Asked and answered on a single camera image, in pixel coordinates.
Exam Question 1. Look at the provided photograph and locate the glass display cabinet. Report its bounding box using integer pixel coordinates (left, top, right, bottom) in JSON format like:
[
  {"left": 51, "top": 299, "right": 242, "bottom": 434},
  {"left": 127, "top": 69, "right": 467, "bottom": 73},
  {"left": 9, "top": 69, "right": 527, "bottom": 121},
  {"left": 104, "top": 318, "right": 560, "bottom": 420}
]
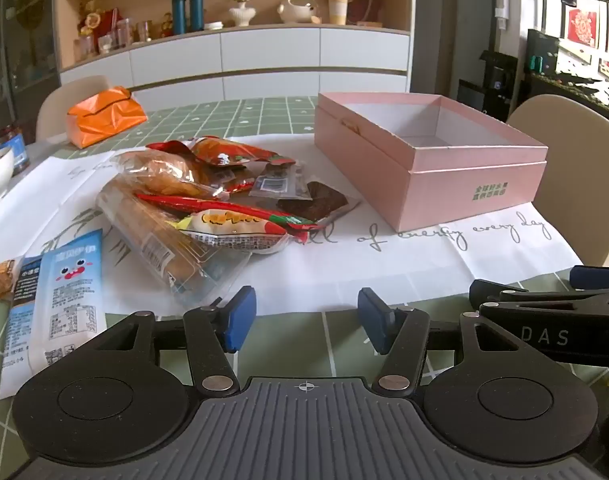
[{"left": 0, "top": 0, "right": 60, "bottom": 126}]

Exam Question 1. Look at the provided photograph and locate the red roast duck packet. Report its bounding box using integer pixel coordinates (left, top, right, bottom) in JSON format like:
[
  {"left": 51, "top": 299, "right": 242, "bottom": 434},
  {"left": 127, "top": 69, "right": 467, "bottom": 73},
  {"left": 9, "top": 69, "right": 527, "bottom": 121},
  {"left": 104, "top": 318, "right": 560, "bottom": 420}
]
[{"left": 147, "top": 135, "right": 295, "bottom": 168}]

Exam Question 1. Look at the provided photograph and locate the red gold ornament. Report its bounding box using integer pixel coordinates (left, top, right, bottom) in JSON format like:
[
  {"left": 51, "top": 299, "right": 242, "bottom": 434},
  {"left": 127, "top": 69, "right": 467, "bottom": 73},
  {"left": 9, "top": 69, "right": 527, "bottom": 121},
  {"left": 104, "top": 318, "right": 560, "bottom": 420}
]
[{"left": 79, "top": 2, "right": 115, "bottom": 36}]

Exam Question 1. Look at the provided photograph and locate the white sideboard cabinet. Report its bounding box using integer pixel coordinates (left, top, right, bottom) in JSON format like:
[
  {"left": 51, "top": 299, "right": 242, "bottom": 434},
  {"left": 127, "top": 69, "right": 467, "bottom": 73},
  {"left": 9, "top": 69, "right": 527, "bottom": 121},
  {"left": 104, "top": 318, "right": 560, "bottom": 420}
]
[{"left": 59, "top": 25, "right": 412, "bottom": 111}]

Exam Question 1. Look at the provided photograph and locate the round bread packet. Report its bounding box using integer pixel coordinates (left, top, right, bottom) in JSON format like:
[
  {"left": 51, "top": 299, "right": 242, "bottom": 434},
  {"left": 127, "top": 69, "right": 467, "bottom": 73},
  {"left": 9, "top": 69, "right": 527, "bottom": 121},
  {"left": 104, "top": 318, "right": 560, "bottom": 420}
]
[{"left": 109, "top": 149, "right": 230, "bottom": 201}]

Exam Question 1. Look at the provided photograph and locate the white rabbit teapot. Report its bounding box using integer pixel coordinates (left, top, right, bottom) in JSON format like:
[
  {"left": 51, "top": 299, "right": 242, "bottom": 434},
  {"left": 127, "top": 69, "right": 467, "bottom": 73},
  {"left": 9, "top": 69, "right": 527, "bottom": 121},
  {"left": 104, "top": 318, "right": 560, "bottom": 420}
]
[{"left": 277, "top": 0, "right": 322, "bottom": 25}]

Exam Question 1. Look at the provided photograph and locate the cake packet with red stripe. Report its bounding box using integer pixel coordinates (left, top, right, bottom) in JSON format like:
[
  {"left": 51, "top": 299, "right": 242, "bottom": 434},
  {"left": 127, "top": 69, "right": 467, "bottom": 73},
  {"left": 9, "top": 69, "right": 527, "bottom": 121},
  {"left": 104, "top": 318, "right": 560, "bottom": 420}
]
[{"left": 204, "top": 164, "right": 258, "bottom": 196}]

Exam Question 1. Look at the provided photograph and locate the pink cardboard box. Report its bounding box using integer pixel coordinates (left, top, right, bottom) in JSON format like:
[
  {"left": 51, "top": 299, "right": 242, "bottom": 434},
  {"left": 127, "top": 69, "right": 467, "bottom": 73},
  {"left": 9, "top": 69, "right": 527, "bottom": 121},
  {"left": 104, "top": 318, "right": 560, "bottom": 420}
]
[{"left": 313, "top": 92, "right": 549, "bottom": 233}]

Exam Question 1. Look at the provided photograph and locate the yellow white snack packet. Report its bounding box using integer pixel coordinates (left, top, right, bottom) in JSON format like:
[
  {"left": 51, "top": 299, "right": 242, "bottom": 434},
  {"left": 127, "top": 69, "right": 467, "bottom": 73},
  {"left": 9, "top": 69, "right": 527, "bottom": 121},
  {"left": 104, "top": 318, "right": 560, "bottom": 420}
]
[{"left": 177, "top": 209, "right": 291, "bottom": 256}]

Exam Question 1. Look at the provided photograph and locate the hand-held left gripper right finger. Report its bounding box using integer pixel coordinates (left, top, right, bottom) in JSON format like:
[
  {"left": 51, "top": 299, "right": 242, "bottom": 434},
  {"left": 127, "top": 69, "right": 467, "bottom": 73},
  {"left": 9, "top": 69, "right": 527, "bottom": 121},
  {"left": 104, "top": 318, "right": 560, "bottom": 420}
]
[{"left": 358, "top": 287, "right": 527, "bottom": 397}]

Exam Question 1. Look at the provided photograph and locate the dark brown snack packet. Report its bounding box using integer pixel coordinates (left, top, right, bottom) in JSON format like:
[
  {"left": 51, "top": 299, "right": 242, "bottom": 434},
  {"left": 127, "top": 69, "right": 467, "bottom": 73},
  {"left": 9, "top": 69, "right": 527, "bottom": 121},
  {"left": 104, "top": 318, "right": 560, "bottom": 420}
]
[{"left": 277, "top": 180, "right": 362, "bottom": 223}]

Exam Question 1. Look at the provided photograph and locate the fish tank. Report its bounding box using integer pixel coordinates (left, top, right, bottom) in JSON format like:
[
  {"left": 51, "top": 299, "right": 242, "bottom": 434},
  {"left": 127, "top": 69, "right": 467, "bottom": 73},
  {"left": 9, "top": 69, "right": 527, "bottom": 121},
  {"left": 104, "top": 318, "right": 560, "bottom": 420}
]
[{"left": 527, "top": 29, "right": 609, "bottom": 111}]

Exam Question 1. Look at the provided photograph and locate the clear brown snack packet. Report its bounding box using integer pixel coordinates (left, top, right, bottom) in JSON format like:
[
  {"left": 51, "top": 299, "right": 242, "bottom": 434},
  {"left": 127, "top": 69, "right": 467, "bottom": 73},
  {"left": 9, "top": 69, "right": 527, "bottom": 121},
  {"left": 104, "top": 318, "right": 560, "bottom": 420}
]
[{"left": 248, "top": 160, "right": 310, "bottom": 198}]

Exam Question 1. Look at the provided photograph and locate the white vase with flowers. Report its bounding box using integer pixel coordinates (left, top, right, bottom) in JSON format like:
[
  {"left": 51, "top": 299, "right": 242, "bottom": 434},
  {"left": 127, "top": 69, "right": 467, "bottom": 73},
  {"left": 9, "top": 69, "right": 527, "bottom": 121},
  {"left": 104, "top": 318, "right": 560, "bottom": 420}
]
[{"left": 228, "top": 0, "right": 255, "bottom": 27}]

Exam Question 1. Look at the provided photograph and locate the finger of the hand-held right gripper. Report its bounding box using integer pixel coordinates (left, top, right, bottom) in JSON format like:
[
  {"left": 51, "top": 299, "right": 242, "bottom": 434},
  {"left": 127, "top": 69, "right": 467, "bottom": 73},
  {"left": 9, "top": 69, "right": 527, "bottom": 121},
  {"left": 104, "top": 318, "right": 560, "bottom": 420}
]
[
  {"left": 569, "top": 266, "right": 609, "bottom": 291},
  {"left": 468, "top": 279, "right": 609, "bottom": 318}
]

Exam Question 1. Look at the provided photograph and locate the small black bin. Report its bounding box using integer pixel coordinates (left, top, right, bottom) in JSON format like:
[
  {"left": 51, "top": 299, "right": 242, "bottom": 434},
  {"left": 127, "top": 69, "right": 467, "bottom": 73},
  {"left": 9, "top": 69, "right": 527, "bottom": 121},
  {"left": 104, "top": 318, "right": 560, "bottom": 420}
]
[{"left": 457, "top": 79, "right": 485, "bottom": 111}]

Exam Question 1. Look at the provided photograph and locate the red framed picture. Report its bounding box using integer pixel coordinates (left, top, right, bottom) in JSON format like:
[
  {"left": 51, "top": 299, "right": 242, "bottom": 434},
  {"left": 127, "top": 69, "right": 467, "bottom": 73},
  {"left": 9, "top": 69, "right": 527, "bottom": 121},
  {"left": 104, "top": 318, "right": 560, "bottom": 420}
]
[{"left": 567, "top": 9, "right": 599, "bottom": 48}]

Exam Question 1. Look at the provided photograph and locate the orange plastic bag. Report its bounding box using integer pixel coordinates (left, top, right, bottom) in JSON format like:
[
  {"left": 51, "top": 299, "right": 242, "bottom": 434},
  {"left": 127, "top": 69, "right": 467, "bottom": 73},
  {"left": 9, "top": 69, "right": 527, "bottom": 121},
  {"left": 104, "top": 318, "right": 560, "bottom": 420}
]
[{"left": 67, "top": 86, "right": 148, "bottom": 149}]

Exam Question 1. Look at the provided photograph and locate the black water dispenser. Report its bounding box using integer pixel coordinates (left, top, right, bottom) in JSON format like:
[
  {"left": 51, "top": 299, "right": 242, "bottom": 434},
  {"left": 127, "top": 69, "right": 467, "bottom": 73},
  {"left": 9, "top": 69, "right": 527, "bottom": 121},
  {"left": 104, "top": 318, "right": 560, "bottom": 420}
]
[{"left": 479, "top": 50, "right": 517, "bottom": 121}]

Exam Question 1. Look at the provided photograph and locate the white printed table mat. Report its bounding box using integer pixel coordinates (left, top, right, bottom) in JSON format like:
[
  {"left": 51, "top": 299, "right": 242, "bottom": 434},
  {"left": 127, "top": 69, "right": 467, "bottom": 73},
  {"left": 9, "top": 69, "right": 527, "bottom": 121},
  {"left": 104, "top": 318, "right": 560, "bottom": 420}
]
[{"left": 0, "top": 132, "right": 582, "bottom": 318}]

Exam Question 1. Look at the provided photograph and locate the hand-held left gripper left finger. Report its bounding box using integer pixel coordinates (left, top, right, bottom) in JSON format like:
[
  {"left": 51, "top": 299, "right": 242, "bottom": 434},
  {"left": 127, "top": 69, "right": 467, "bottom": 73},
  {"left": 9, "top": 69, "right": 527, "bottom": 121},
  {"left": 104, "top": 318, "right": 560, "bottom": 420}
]
[{"left": 87, "top": 286, "right": 258, "bottom": 396}]

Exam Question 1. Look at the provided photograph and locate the narrow red snack packet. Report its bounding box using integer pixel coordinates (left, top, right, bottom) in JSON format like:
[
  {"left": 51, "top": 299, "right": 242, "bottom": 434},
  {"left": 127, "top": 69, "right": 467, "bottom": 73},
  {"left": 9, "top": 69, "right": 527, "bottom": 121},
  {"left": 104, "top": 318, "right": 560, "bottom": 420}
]
[{"left": 134, "top": 192, "right": 325, "bottom": 246}]

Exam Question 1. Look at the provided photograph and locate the jar with blue label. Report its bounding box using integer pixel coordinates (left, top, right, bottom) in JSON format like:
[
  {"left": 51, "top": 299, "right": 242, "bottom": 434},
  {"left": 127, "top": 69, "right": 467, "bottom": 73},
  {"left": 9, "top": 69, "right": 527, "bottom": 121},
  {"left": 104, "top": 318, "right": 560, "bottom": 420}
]
[{"left": 0, "top": 125, "right": 31, "bottom": 176}]

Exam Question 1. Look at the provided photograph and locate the blue white snack packet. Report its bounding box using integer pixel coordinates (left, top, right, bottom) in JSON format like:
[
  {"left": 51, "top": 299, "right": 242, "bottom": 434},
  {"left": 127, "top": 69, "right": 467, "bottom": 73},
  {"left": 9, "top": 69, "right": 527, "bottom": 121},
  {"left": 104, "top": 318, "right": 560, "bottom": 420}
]
[
  {"left": 27, "top": 229, "right": 108, "bottom": 376},
  {"left": 0, "top": 255, "right": 45, "bottom": 401}
]

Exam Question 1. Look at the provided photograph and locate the beige chair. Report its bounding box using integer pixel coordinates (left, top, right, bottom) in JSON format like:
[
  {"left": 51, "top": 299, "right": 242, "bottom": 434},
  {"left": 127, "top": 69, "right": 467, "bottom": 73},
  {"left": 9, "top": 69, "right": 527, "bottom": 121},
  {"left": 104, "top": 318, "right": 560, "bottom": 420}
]
[
  {"left": 36, "top": 75, "right": 112, "bottom": 143},
  {"left": 505, "top": 94, "right": 609, "bottom": 268}
]

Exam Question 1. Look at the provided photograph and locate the long bread packet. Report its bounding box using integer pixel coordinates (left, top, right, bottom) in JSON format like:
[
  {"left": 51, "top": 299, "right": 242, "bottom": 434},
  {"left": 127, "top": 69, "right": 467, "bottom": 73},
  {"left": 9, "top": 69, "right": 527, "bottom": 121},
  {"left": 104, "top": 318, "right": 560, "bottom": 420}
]
[{"left": 95, "top": 177, "right": 252, "bottom": 311}]

